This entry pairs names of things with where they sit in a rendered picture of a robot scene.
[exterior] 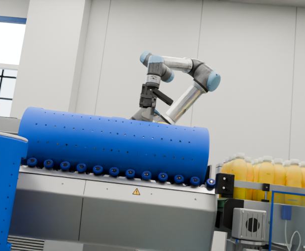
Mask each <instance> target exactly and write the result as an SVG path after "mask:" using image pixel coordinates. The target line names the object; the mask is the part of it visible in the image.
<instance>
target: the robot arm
mask: <svg viewBox="0 0 305 251"><path fill-rule="evenodd" d="M140 62H141V63H142V64H143V65H144V66H146V67H147V74H146V81H145V84H142V90H141V94H140V99H139V100H140V101H139V107H140V108H141V109H140V110H139V111H138V112H136V113H135V114H134V115H133V116H132V117H131V118H130V119H129V120H136V121H144V122H153V120H154V121H155V122H156V123H158V122H164V123H168V124H170V125H175V123H176V122H177V121H178V120H179V119H180V118H181V117H182V115H183V114H184V113H185V112H186V111H187V110H188V109H189V108H190V107H191V106H192V105H193V104H194V103H195V102H196V100H197V99H198V98H199V97H200V96H201V95H202V94H206V93H207V92H208V91H209V92H213V91H214V90H216V89H217V87H218V86H219V84H220V81H221V76H220V74H219V73H217V71H216V70H214V69H213V68H211V67H210V66H208V65H207V64H206V63H205V62H203V61H201V60H199V59H195V58H190V57H184V58H176V57H169V56H161V55H153V54H152V53H151V52H149V51H144V52H143V53H142V54H141V56H140ZM172 70H175V71H182V72H183V73H187V74H189V75H190V76H192V77H193V80H192V85H191V86H190V87H189V88H188V89H187V90H186V91H185V92H184V93H183V94H182V95H181V97H180V98H179V99H178V100H177V101H176V102H175V103H174V104H173V105H172V103H173V100H172V99H171V98H169V97H168V96H167V95H165V94H164V93H162V92H161V91H159V90H158V89H159V86H160V81H161V80H162V81H163V82H165V83H169V82H171V81H172V80H173V78H174V72H173V71H172ZM157 98H159V99H160V100H162V101H163V102H165V103H166V104H167V105H169V106H171V105H172V106H171V107H170V108H169V110H168V111H167V112H166V113H165V114H160V113H159V112H158V111H157V110H156V109H155V107H156V101H157Z"/></svg>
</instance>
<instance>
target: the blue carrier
mask: <svg viewBox="0 0 305 251"><path fill-rule="evenodd" d="M36 124H37V125H36ZM18 136H21V137H23V138H26V139H27V140H28V150H27V156H26V159H21V162H20V164H21V165H26V166H27V165H28V164H27V160H28V159H29V158H36V159H37V164H36V167H44V161H45V160H48V159H50V160H52V161H53V162H54V165H53V167H52V168H53V169H61V168H60V164H61V163H62V162H64V161H66V162H69V164H70V168H69V171H77V165H78V164H80V163H83V164H85V165H86V167H87V169H86V171H85V172H86V173H93V167H94V166H96V165H100V166H101V167H102V168H103V171H102V174H103V175H110V173H109V170H110V169H111V168H112V167H116V168H118V169H119V174H118V176H121V177H126V175H125V173H126V171H127V170H128V169H133V170H134V171H135V176H134V178H138V179H142V173H143V172H144V171H149V172H150V173H151V175H152V176H151V178H150V180H155V181H158V180H159V179H158V175H159V174H160V173H165V174H167V176H168V179H167V182H172V183H174V182H175V181H174V177H175V176H176V175H182V176H183V178H184V181H183V184H191V183H190V179H191V178H192V177H198V178H199V179H200V183H199V186H201V185H202V184H203V182H204V179H205V176H206V171H207V166H208V159H209V131H208V129H207V128H205V127H197V126H194V127H189V126H181V125H169V124H161V123H153V122H144V121H136V120H128V119H126V118H120V117H112V118H111V117H103V116H95V115H87V114H79V113H71V112H62V111H54V110H46V109H43V108H37V107H28V108H27V109H26V110H25V111H24V113H23V116H22V118H21V121H20V125H19V130H18ZM161 139H162V140H161ZM38 141H39V142H38ZM47 142H48V143H47ZM57 143H58V144H57ZM66 144H67V145H66ZM94 147H95V149H94ZM104 149H105V150H104ZM111 150H112V151H111ZM127 151H128V152H127ZM155 155H156V156H155ZM164 156H165V157H164ZM173 157H175V158H173ZM183 158H184V159H183ZM192 159H193V160H192Z"/></svg>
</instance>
